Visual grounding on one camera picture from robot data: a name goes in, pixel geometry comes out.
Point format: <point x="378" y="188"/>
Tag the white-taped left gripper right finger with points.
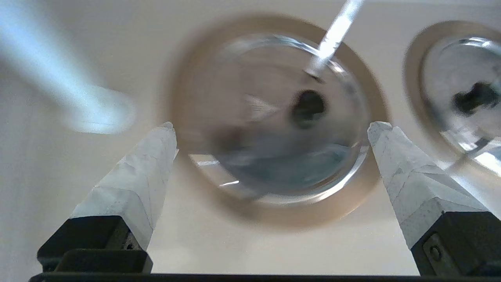
<point x="422" y="184"/>

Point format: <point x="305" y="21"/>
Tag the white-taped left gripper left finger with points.
<point x="129" y="188"/>

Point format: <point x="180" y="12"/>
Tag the steel lid with black knob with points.
<point x="450" y="78"/>

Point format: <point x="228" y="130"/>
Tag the white pole with round foot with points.
<point x="58" y="78"/>

